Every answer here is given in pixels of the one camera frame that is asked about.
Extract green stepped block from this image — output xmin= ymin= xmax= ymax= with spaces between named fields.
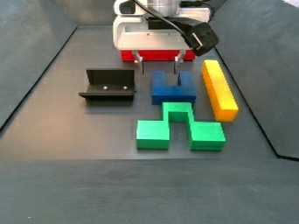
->
xmin=134 ymin=102 xmax=226 ymax=151

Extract red puzzle base board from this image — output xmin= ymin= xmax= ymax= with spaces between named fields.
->
xmin=118 ymin=49 xmax=196 ymax=62

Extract yellow long bar block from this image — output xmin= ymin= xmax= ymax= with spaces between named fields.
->
xmin=201 ymin=59 xmax=238 ymax=122

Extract black L-shaped fixture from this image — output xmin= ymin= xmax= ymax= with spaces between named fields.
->
xmin=78 ymin=68 xmax=136 ymax=101

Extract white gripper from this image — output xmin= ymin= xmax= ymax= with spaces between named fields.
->
xmin=113 ymin=0 xmax=210 ymax=74

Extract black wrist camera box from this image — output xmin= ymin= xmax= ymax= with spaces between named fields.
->
xmin=146 ymin=17 xmax=220 ymax=56

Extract black camera cable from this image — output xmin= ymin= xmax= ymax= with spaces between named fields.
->
xmin=132 ymin=0 xmax=202 ymax=47

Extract blue U-shaped block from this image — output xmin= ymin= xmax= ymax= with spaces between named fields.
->
xmin=152 ymin=71 xmax=196 ymax=105

